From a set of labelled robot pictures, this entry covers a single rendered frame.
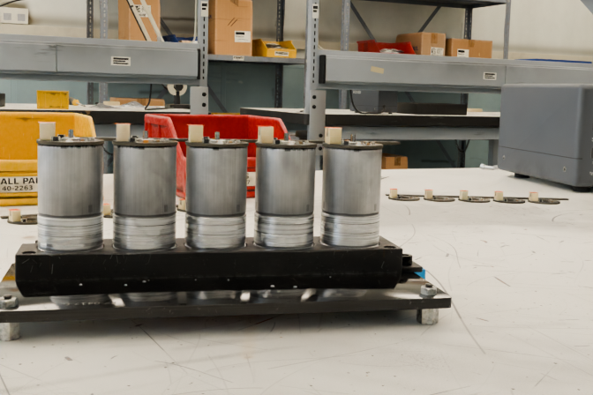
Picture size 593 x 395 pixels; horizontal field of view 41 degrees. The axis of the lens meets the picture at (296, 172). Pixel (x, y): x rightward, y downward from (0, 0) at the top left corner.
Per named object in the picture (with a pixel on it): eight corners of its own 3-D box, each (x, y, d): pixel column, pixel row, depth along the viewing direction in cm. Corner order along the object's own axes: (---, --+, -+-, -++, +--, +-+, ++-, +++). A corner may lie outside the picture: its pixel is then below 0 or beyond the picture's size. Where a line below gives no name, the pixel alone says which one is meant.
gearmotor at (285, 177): (319, 271, 32) (323, 143, 31) (258, 272, 31) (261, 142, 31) (305, 257, 34) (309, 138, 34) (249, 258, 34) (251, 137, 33)
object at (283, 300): (387, 279, 36) (388, 255, 36) (452, 327, 29) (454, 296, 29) (12, 288, 32) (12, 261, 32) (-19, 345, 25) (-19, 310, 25)
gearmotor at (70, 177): (102, 275, 30) (102, 139, 29) (34, 277, 29) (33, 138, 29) (104, 261, 32) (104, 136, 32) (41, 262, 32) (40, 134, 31)
